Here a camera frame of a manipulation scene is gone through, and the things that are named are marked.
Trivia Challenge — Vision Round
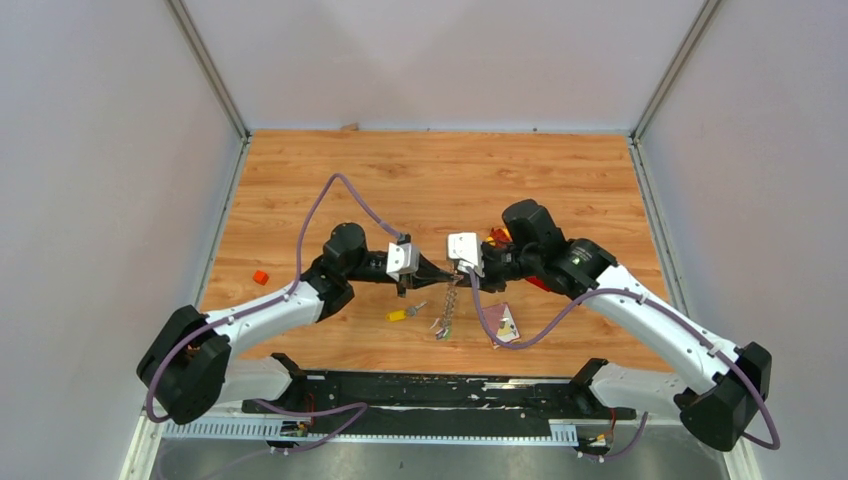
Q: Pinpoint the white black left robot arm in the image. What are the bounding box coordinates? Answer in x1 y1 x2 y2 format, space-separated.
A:
136 223 454 425

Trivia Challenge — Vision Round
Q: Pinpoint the slotted white cable duct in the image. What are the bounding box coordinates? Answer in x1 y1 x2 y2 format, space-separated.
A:
162 417 578 447

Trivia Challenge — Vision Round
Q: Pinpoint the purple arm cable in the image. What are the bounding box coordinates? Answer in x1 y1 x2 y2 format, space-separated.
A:
144 172 409 480
467 268 782 465

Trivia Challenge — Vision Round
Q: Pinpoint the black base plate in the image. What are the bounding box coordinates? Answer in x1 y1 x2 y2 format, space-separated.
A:
273 370 637 436

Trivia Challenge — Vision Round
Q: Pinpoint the key with yellow tag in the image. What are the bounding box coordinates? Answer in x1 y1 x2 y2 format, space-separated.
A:
385 301 428 323

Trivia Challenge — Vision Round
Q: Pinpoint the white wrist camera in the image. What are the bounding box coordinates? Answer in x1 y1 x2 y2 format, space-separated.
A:
446 232 484 277
385 234 421 281

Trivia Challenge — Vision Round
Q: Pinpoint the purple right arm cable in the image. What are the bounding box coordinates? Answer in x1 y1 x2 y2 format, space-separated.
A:
467 268 782 465

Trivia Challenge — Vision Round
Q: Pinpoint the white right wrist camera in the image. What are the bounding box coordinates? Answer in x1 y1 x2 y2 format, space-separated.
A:
446 232 484 277

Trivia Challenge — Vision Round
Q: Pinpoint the toy brick car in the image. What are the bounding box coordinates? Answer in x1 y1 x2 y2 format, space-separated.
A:
485 227 512 248

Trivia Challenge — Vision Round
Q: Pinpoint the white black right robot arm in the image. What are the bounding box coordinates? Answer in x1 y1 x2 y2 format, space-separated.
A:
446 199 781 452

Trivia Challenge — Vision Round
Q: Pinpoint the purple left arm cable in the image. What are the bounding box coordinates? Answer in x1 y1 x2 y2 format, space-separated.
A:
144 172 409 480

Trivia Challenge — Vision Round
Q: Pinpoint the red white toy brick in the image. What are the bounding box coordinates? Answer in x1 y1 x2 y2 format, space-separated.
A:
526 276 551 292

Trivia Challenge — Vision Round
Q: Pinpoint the playing card box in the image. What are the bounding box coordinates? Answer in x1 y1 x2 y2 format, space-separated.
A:
482 302 521 344

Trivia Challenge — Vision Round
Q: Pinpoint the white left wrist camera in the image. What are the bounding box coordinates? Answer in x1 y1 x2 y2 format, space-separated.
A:
385 234 421 281

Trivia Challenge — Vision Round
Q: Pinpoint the small orange brick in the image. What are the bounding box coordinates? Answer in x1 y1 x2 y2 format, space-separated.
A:
252 270 270 286

